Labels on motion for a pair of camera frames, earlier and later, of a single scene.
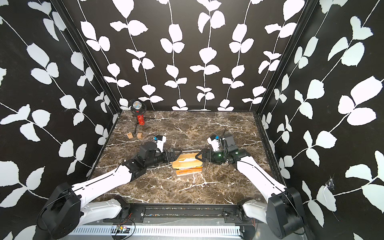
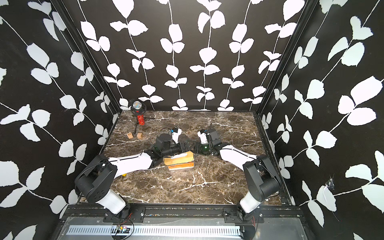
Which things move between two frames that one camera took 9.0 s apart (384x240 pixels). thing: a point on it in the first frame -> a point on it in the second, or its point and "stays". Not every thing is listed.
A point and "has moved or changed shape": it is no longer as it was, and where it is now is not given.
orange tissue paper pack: x=189 y=171 -> x=187 y=165
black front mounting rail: x=184 y=214 stays
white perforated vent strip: x=223 y=230 stays
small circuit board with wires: x=122 y=229 stays
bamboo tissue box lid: x=186 y=161 has moved or changed shape
